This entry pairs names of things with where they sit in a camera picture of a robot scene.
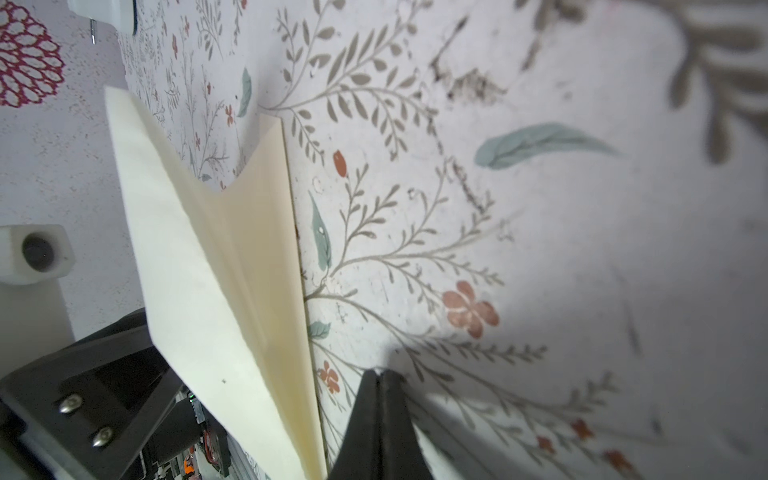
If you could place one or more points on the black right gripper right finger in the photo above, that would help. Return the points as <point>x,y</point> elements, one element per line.
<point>401,457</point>

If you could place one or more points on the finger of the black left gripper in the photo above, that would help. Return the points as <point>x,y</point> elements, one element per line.
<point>88,410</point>

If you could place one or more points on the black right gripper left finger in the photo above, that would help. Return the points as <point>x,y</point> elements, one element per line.
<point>359,454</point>

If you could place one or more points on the cream square paper sheet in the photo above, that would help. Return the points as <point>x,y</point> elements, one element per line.
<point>220,278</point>

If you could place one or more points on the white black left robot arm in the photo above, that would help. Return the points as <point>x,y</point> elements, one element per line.
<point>178,432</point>

